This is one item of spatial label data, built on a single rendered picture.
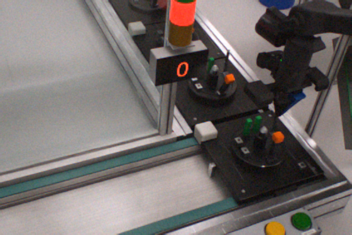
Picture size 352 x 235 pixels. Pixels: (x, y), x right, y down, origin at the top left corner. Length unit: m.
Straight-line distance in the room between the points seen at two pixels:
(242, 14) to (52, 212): 1.16
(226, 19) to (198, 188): 0.90
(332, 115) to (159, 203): 0.67
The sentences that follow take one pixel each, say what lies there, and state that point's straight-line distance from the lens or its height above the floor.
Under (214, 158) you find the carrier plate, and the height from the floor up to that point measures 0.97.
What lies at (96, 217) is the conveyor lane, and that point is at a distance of 1.11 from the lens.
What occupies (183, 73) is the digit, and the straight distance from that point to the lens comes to 1.04.
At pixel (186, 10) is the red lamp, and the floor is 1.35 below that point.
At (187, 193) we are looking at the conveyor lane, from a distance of 1.16.
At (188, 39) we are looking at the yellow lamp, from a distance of 1.00.
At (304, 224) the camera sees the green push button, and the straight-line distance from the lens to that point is 1.10.
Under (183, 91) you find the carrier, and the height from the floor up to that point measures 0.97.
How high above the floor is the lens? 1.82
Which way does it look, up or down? 43 degrees down
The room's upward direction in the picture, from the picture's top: 6 degrees clockwise
